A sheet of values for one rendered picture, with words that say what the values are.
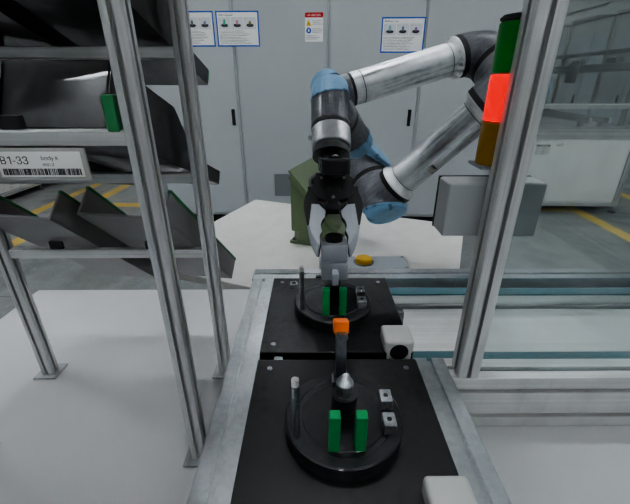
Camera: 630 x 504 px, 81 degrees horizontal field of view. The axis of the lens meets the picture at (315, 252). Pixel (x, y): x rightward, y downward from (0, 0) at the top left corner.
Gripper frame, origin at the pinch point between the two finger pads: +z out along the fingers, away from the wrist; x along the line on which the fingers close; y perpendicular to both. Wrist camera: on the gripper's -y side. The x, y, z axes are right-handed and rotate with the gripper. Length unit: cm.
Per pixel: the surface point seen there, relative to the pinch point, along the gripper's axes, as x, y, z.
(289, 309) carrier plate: 8.0, 8.9, 9.1
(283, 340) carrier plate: 8.4, 2.2, 15.0
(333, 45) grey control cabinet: -15, 189, -239
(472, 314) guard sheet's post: -17.6, -10.0, 12.5
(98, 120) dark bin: 25.4, -27.2, -5.2
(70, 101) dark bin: 28.5, -27.3, -7.4
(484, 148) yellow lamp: -16.8, -21.3, -5.6
